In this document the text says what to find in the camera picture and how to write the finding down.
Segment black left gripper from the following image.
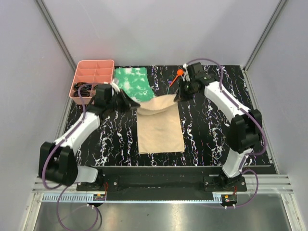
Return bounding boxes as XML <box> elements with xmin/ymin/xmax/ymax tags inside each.
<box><xmin>107</xmin><ymin>89</ymin><xmax>141</xmax><ymax>114</ymax></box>

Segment beige cloth napkin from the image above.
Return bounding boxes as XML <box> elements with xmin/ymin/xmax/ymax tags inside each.
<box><xmin>137</xmin><ymin>94</ymin><xmax>185</xmax><ymax>154</ymax></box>

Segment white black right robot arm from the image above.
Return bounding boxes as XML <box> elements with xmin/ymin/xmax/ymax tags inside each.
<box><xmin>174</xmin><ymin>61</ymin><xmax>264</xmax><ymax>191</ymax></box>

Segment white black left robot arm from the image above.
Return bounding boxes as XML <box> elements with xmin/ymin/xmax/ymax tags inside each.
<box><xmin>38</xmin><ymin>82</ymin><xmax>140</xmax><ymax>191</ymax></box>

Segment green white tie-dye cloth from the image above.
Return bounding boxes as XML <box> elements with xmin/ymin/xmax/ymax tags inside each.
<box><xmin>115</xmin><ymin>67</ymin><xmax>155</xmax><ymax>102</ymax></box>

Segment orange plastic spoon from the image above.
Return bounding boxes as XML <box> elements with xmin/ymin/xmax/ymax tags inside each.
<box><xmin>173</xmin><ymin>69</ymin><xmax>184</xmax><ymax>83</ymax></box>

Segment pink compartment tray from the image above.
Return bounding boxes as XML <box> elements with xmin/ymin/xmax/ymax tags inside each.
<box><xmin>69</xmin><ymin>59</ymin><xmax>115</xmax><ymax>105</ymax></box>

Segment dark coiled band top-left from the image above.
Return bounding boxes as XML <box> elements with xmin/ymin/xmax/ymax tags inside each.
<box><xmin>73</xmin><ymin>82</ymin><xmax>92</xmax><ymax>91</ymax></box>

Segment dark coiled band bottom-left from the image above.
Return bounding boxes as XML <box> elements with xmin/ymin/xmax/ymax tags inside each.
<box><xmin>73</xmin><ymin>90</ymin><xmax>91</xmax><ymax>98</ymax></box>

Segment black marble pattern mat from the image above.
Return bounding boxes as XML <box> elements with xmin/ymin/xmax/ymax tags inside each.
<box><xmin>77</xmin><ymin>65</ymin><xmax>254</xmax><ymax>167</ymax></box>

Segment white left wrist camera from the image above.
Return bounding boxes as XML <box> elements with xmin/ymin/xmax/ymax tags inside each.
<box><xmin>110</xmin><ymin>78</ymin><xmax>121</xmax><ymax>92</ymax></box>

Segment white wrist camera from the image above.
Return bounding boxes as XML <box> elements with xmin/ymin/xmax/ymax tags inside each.
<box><xmin>110</xmin><ymin>78</ymin><xmax>121</xmax><ymax>92</ymax></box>
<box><xmin>182</xmin><ymin>64</ymin><xmax>190</xmax><ymax>82</ymax></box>

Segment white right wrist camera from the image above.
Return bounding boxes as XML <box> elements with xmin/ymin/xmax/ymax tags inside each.
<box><xmin>182</xmin><ymin>64</ymin><xmax>190</xmax><ymax>82</ymax></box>

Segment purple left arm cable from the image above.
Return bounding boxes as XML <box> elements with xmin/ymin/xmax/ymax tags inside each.
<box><xmin>42</xmin><ymin>83</ymin><xmax>106</xmax><ymax>229</ymax></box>

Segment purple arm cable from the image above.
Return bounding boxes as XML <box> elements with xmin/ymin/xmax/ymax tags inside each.
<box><xmin>42</xmin><ymin>83</ymin><xmax>106</xmax><ymax>229</ymax></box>
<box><xmin>185</xmin><ymin>57</ymin><xmax>268</xmax><ymax>209</ymax></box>

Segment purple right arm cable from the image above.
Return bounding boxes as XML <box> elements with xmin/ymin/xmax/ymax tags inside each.
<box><xmin>185</xmin><ymin>57</ymin><xmax>268</xmax><ymax>209</ymax></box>

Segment aluminium front frame rail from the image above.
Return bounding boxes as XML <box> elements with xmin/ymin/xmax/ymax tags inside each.
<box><xmin>42</xmin><ymin>175</ymin><xmax>293</xmax><ymax>204</ymax></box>

